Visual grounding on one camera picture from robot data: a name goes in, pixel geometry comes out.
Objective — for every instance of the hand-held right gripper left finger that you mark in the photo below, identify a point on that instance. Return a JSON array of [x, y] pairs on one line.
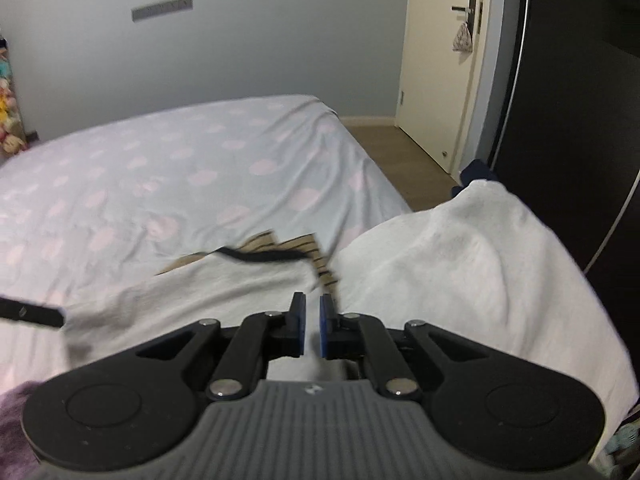
[[300, 330]]

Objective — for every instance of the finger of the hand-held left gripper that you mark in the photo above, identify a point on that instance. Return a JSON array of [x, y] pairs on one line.
[[35, 312]]

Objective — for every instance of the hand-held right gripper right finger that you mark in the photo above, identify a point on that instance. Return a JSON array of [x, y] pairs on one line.
[[325, 331]]

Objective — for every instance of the light grey black-trimmed garment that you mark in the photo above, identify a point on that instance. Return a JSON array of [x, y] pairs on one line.
[[450, 270]]

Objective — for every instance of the beige striped garment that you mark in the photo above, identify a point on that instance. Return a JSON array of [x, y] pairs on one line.
[[295, 246]]

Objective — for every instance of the purple cloth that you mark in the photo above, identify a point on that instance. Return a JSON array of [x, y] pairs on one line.
[[12, 425]]

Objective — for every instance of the bed with pink-dotted sheet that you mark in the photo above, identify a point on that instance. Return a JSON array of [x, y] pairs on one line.
[[150, 160]]

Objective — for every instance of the hanging column of stuffed toys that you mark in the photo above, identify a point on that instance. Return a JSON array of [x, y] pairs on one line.
[[9, 110]]

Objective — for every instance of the navy cloth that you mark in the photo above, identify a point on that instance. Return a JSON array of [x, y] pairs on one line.
[[477, 170]]

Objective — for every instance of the cream door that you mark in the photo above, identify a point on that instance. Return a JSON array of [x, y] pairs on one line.
[[435, 75]]

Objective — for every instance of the patterned hanging pouch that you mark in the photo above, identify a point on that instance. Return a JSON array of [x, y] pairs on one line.
[[462, 40]]

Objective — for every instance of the dark wardrobe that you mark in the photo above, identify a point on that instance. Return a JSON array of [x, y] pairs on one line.
[[575, 110]]

